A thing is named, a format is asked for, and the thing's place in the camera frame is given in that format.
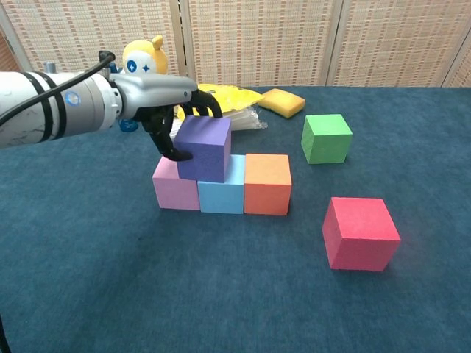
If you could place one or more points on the bundle of clear straws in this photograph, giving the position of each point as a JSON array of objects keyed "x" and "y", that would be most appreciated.
[{"x": 246, "y": 119}]

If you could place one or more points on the woven bamboo folding screen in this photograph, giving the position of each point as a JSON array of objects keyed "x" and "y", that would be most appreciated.
[{"x": 257, "y": 40}]

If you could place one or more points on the yellow sponge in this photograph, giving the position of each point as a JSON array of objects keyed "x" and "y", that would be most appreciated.
[{"x": 281, "y": 102}]

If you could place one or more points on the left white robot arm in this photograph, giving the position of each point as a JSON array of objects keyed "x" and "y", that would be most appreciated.
[{"x": 25, "y": 110}]

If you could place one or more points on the light blue foam cube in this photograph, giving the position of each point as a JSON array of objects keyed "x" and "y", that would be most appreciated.
[{"x": 221, "y": 196}]

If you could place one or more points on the teal felt table cloth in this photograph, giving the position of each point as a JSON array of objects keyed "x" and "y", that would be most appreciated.
[{"x": 221, "y": 294}]

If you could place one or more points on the orange foam cube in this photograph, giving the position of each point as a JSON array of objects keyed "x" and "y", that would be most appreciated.
[{"x": 266, "y": 184}]

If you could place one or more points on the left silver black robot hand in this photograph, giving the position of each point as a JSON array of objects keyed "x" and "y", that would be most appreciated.
[{"x": 154, "y": 92}]

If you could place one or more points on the purple foam cube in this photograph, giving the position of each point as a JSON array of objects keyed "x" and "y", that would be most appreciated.
[{"x": 204, "y": 150}]

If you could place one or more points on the red foam cube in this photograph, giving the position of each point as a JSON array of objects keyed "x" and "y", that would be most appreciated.
[{"x": 360, "y": 231}]

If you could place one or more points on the yellow plush robot toy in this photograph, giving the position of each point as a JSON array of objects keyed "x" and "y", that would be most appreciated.
[{"x": 143, "y": 59}]

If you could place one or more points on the green foam cube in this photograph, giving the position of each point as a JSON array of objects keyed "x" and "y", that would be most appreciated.
[{"x": 325, "y": 138}]

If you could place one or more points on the yellow snack bag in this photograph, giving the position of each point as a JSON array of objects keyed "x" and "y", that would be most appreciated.
[{"x": 235, "y": 97}]

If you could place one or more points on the pink foam cube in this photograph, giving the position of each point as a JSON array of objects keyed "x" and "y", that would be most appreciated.
[{"x": 173, "y": 193}]

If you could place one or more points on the blue spray bottle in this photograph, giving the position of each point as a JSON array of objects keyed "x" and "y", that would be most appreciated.
[{"x": 129, "y": 126}]

